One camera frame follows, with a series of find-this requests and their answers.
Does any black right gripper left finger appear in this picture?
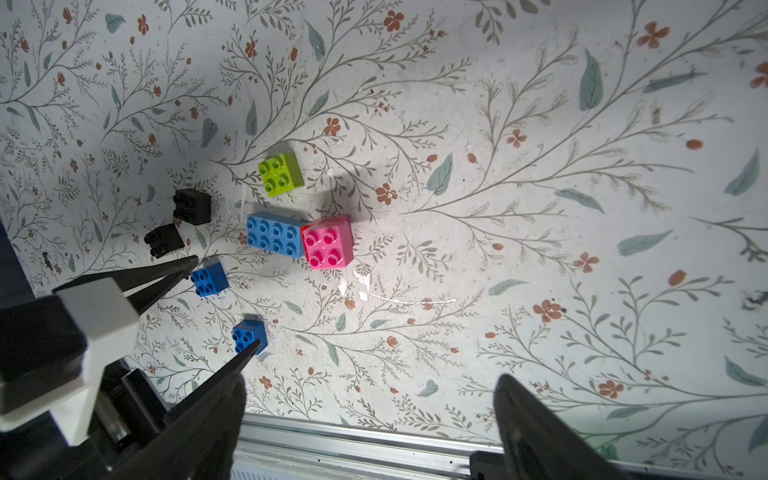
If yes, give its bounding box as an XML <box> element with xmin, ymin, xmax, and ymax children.
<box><xmin>107</xmin><ymin>374</ymin><xmax>246</xmax><ymax>479</ymax></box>

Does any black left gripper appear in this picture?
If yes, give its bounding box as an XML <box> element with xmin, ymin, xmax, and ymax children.
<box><xmin>1</xmin><ymin>255</ymin><xmax>263</xmax><ymax>479</ymax></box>

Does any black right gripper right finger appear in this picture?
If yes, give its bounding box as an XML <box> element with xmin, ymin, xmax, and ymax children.
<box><xmin>493</xmin><ymin>374</ymin><xmax>628</xmax><ymax>480</ymax></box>

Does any black lego brick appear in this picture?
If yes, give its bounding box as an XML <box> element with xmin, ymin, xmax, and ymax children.
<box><xmin>173</xmin><ymin>189</ymin><xmax>212</xmax><ymax>226</ymax></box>
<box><xmin>144</xmin><ymin>223</ymin><xmax>184</xmax><ymax>259</ymax></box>

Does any light blue long lego brick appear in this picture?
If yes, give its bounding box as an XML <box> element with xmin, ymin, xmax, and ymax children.
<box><xmin>246</xmin><ymin>212</ymin><xmax>307</xmax><ymax>259</ymax></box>

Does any pink lego brick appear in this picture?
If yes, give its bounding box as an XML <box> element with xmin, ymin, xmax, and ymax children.
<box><xmin>300</xmin><ymin>215</ymin><xmax>354</xmax><ymax>270</ymax></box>

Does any green lego brick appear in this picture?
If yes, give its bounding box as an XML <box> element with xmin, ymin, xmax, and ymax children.
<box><xmin>258</xmin><ymin>152</ymin><xmax>304</xmax><ymax>197</ymax></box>

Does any blue lego brick upper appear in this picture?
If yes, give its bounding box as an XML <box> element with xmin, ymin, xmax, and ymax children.
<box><xmin>189</xmin><ymin>262</ymin><xmax>229</xmax><ymax>298</ymax></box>

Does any blue lego brick lower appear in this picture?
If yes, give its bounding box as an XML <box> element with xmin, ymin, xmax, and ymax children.
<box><xmin>231</xmin><ymin>319</ymin><xmax>268</xmax><ymax>356</ymax></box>

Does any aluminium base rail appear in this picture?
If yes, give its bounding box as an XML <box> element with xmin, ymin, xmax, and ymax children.
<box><xmin>230</xmin><ymin>412</ymin><xmax>768</xmax><ymax>480</ymax></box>

